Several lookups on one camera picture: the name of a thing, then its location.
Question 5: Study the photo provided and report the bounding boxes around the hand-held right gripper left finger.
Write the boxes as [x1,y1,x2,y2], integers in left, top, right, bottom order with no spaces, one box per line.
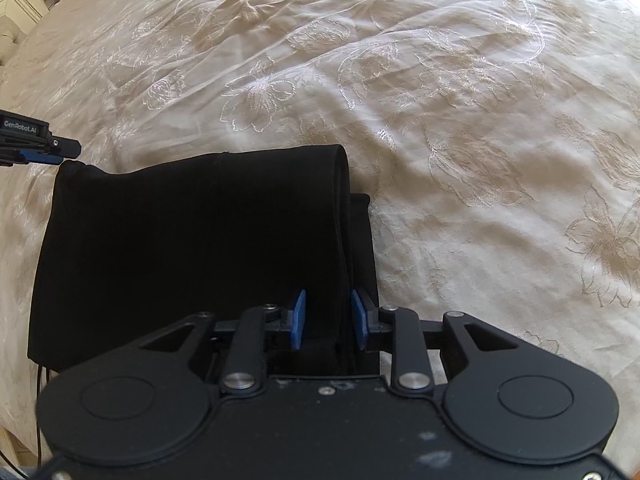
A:
[136,288,307,394]

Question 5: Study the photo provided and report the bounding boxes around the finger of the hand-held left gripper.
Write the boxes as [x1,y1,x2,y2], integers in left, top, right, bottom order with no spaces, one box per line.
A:
[18,137,82,166]

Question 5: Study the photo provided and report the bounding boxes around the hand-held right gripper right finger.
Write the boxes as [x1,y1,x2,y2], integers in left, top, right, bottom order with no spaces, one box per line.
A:
[351,289,524,394]

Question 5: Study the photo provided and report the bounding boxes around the black pants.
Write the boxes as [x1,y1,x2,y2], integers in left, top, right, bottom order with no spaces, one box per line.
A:
[27,143,375,379]

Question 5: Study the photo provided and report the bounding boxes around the cream nightstand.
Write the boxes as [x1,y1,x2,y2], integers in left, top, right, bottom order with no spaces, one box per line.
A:
[0,0,53,67]

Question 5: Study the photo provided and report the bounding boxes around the cream floral bedspread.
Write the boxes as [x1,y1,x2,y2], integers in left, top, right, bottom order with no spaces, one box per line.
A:
[0,0,640,480]

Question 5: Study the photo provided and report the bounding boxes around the thin black cable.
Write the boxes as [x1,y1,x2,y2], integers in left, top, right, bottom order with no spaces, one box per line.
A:
[34,366,53,467]

